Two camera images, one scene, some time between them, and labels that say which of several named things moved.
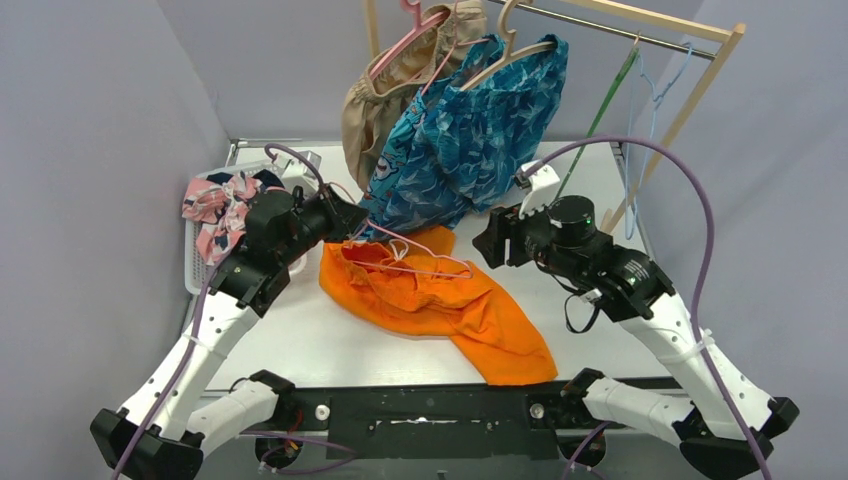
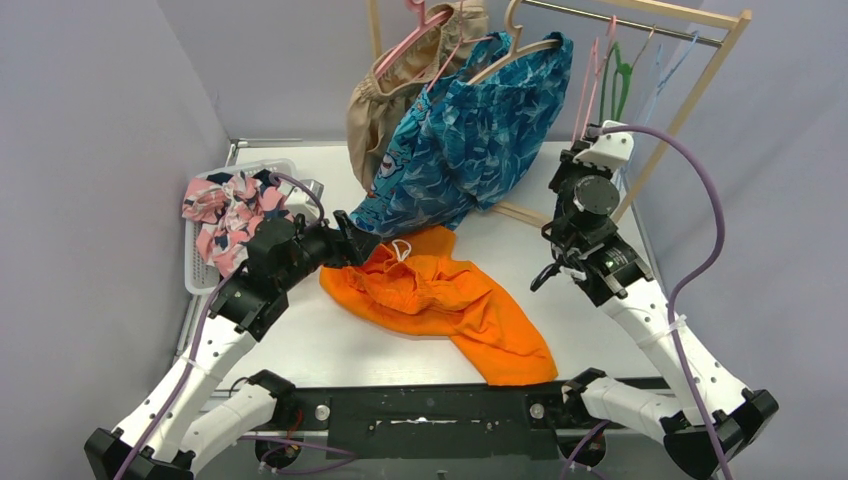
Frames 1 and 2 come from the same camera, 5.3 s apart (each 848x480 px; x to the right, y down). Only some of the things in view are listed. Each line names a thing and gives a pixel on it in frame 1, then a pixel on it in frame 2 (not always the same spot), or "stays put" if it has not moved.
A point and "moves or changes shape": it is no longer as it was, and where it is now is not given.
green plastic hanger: (610, 98) moves or changes shape
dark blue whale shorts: (480, 140) stays put
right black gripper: (506, 224) -> (568, 165)
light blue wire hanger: (637, 70) -> (659, 84)
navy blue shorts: (262, 177) stays put
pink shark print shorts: (223, 207) stays put
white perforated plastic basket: (197, 272) stays put
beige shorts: (383, 84) stays put
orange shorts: (421, 284) stays put
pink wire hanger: (366, 221) -> (599, 65)
